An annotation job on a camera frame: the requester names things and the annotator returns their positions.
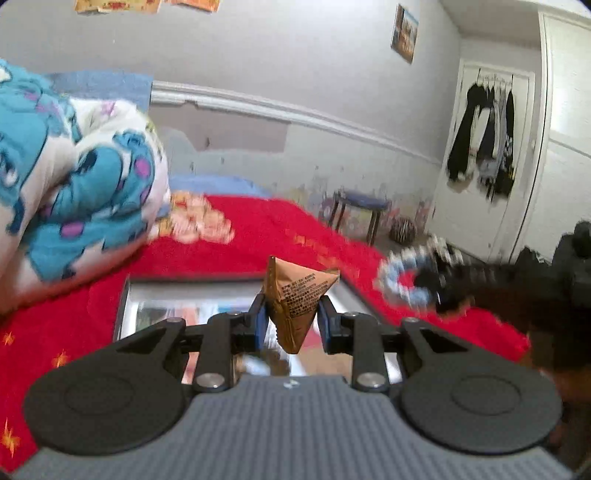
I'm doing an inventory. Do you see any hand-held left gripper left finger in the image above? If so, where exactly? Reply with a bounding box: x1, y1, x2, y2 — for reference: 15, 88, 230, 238
113, 292, 269, 394

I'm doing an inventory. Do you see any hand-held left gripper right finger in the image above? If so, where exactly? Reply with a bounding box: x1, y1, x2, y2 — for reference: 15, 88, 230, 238
318, 295, 468, 394

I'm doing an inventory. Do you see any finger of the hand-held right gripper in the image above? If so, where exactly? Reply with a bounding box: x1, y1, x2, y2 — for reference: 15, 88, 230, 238
413, 264, 468, 317

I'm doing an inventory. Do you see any brown snack packet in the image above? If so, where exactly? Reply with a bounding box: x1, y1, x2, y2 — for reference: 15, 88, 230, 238
261, 255, 341, 355

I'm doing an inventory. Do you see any blue white packet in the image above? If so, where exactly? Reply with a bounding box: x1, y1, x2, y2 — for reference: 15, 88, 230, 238
376, 233, 465, 311

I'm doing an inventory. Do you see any black shallow box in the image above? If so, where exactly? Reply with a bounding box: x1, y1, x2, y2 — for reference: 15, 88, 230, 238
113, 271, 403, 386

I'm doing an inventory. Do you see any striped ball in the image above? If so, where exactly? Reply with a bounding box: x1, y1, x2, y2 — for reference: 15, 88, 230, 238
389, 216, 419, 243

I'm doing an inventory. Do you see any white door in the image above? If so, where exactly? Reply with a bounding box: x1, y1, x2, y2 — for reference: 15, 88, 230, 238
425, 59, 551, 271

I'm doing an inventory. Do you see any blue round stool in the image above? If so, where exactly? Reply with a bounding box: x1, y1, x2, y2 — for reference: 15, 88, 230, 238
330, 188, 392, 245

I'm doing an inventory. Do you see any grey hanging garment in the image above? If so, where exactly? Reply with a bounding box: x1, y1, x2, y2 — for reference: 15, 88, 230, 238
476, 85, 508, 197

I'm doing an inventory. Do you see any black printed hanging garment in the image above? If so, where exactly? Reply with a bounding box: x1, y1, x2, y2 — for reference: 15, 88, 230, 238
493, 89, 518, 198

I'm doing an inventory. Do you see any black hanging jacket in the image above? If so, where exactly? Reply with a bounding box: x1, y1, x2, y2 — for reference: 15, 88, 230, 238
445, 82, 494, 186

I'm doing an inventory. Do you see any white wardrobe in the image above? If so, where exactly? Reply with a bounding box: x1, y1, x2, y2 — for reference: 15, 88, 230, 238
508, 9, 591, 264

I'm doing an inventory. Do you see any blue monster printed blanket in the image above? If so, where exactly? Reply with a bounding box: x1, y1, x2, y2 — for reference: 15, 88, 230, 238
0, 59, 171, 315

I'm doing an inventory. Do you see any white wall rail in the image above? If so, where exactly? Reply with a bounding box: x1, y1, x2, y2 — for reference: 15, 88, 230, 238
150, 80, 445, 168

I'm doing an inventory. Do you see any small wall poster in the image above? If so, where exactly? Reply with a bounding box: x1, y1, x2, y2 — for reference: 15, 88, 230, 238
390, 4, 419, 65

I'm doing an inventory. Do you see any red orange wall poster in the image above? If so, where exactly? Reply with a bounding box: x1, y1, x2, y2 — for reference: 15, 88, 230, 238
165, 0, 222, 13

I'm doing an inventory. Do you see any yellow orange wall poster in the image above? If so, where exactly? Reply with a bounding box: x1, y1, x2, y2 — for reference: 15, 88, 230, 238
74, 0, 162, 16

